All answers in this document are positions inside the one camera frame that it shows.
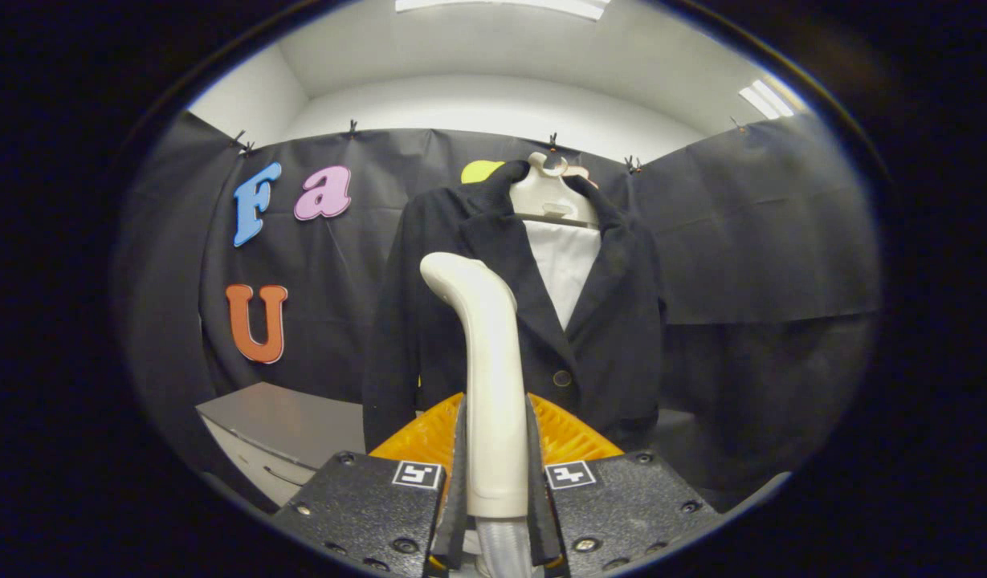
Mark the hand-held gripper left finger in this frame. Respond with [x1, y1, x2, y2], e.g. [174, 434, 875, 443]
[272, 393, 468, 578]

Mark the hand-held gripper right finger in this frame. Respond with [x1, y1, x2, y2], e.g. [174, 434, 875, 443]
[528, 393, 723, 578]

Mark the white garment steamer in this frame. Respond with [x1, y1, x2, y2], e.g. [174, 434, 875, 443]
[419, 251, 534, 578]

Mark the black suit jacket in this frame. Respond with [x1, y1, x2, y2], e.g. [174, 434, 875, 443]
[362, 161, 669, 454]

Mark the grey cabinet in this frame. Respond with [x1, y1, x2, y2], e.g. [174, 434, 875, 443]
[196, 382, 369, 508]

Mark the white hanging ironing pad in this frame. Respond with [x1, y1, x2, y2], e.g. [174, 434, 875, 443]
[525, 221, 602, 330]

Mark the white plastic hanger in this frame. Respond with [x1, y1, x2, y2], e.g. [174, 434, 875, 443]
[509, 153, 602, 230]

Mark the black backdrop cloth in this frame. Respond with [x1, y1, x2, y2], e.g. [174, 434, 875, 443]
[114, 108, 883, 515]

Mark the row of black clips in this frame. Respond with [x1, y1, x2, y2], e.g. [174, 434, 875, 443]
[232, 116, 747, 176]

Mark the small ceiling light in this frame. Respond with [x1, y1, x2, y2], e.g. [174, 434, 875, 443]
[738, 79, 795, 120]

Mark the long ceiling light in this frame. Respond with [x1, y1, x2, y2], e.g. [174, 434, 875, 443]
[395, 0, 610, 21]

